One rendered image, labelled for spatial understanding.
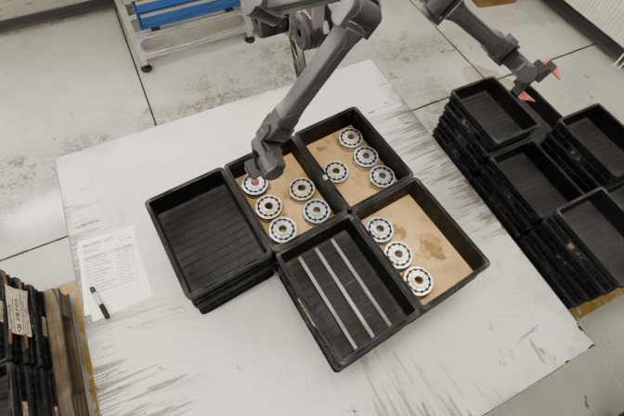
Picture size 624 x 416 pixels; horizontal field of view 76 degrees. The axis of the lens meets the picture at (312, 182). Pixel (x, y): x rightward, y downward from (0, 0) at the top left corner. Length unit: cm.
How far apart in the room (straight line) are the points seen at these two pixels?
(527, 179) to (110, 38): 316
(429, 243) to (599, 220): 106
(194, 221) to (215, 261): 18
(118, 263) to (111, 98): 176
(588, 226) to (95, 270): 216
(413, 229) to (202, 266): 77
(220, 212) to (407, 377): 87
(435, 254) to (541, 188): 107
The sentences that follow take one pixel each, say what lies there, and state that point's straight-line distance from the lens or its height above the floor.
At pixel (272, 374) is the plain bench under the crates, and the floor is 70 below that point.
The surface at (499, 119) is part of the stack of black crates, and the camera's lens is 248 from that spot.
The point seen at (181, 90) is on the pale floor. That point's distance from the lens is 314.
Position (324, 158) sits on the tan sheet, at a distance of 164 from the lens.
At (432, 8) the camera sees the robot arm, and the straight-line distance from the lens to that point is 112.
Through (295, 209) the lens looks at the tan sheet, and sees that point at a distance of 151.
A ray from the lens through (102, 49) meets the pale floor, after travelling 366.
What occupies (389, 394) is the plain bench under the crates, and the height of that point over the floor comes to 70.
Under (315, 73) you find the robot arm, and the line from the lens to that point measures 101.
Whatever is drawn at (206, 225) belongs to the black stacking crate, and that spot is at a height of 83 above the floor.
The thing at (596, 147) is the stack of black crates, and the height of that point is 49.
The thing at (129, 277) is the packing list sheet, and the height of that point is 70.
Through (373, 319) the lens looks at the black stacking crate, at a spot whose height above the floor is 83.
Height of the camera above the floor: 217
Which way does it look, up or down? 59 degrees down
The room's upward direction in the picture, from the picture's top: 4 degrees clockwise
